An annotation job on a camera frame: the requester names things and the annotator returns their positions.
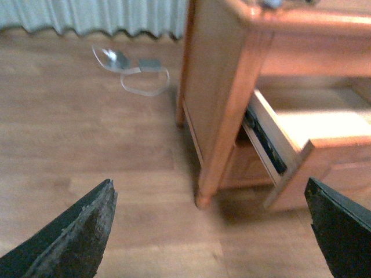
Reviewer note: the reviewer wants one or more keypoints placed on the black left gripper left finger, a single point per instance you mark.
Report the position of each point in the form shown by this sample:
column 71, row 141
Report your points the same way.
column 72, row 245

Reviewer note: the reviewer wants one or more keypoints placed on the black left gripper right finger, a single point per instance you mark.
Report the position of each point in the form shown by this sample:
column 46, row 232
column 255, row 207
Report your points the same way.
column 341, row 228

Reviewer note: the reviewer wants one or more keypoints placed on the wooden drawer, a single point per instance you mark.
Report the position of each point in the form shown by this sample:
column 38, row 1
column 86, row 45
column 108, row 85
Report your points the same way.
column 304, row 133
column 244, row 167

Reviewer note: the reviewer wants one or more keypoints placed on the white charger with black cable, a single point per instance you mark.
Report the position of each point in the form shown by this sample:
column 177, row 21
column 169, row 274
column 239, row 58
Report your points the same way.
column 280, row 3

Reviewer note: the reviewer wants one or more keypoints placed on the wooden dresser cabinet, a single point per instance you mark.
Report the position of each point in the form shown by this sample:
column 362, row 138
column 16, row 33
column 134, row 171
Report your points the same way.
column 233, row 48

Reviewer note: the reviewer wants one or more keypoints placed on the open metal floor outlet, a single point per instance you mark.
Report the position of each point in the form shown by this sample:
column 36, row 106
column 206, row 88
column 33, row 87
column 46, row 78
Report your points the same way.
column 120, row 64

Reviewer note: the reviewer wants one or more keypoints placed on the closed metal floor outlet cover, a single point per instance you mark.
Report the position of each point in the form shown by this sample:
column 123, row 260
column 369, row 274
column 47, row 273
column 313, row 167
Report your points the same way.
column 151, row 64

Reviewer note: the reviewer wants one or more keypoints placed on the light grey pleated curtain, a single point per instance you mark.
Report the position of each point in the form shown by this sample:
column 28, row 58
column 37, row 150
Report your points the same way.
column 156, row 18

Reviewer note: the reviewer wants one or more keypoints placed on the white wall plug adapter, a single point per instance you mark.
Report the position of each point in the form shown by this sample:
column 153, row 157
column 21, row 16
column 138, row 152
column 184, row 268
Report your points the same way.
column 111, row 54

